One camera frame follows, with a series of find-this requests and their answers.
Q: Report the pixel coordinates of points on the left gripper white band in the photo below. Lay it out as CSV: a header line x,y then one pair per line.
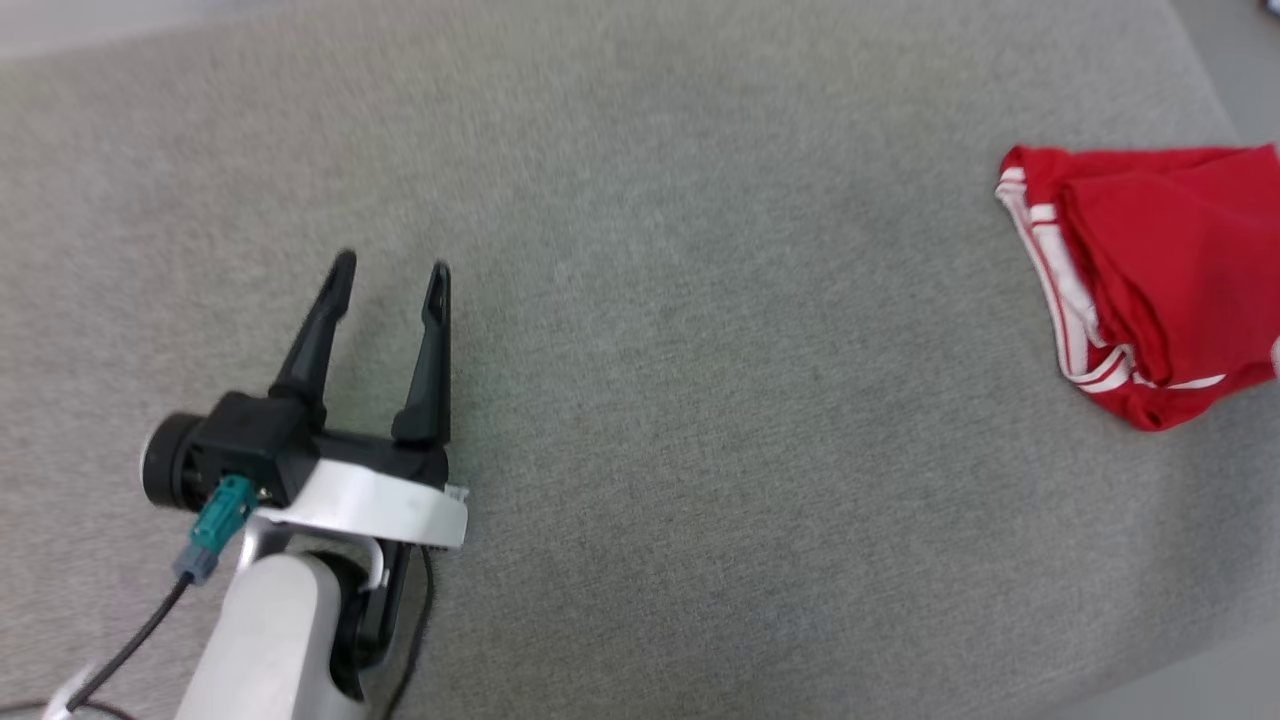
x,y
375,490

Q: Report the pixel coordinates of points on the red and white jersey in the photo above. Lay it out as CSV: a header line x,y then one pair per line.
x,y
1150,270

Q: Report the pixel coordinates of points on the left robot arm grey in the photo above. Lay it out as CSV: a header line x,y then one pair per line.
x,y
270,640

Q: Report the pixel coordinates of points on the grey fabric sofa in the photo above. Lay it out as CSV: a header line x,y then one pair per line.
x,y
700,350

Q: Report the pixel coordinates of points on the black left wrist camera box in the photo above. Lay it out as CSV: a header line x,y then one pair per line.
x,y
235,445

